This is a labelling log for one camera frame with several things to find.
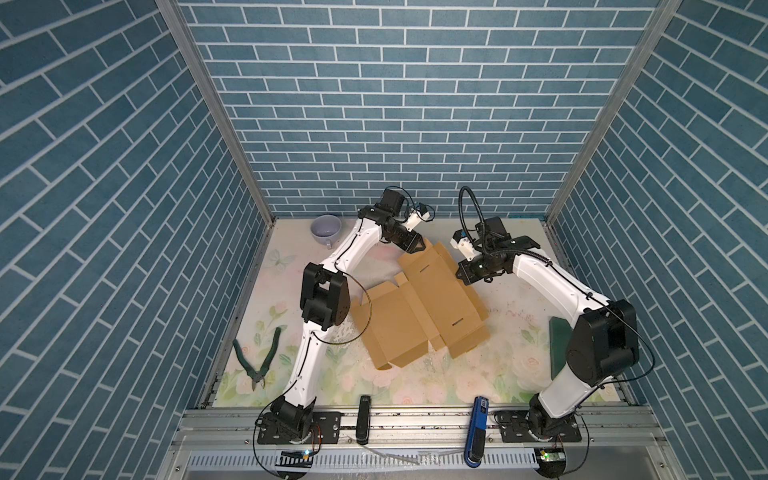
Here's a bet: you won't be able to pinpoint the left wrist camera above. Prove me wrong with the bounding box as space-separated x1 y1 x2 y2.
403 203 435 231

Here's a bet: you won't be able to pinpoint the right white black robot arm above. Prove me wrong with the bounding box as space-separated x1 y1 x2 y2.
451 186 640 441

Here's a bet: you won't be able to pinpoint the brown cardboard paper box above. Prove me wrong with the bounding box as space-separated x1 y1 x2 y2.
350 243 490 370

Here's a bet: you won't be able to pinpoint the green handled pliers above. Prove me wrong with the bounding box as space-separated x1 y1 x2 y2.
232 325 283 392

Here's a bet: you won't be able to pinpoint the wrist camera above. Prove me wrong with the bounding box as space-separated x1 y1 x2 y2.
403 203 435 231
450 230 480 261

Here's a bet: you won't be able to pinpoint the aluminium front rail frame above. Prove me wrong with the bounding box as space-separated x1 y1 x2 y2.
158 404 684 479

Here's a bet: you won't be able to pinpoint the blue black stapler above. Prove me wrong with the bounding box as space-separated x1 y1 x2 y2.
463 396 489 468

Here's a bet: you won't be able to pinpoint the left aluminium corner post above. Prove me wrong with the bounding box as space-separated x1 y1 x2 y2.
156 0 275 228

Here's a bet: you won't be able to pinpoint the black marker pen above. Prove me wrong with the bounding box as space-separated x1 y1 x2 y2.
355 395 372 446

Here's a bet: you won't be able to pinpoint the right aluminium corner post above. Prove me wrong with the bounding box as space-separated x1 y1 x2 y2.
544 0 684 227

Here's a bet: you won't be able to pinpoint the lavender ceramic cup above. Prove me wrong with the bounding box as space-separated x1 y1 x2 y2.
310 214 343 249

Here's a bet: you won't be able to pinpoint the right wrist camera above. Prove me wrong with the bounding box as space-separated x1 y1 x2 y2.
450 230 480 261

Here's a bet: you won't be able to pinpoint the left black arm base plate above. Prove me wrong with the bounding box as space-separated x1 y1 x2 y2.
256 411 342 445

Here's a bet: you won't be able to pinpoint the dark green phone case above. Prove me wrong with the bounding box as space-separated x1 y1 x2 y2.
549 317 572 380

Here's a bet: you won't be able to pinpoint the aluminium corner post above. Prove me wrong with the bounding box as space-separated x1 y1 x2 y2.
544 0 684 227
156 0 275 228

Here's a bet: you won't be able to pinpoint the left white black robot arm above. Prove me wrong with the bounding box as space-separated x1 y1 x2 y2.
261 186 435 443

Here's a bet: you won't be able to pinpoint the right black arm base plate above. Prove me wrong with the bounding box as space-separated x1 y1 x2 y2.
493 410 582 443

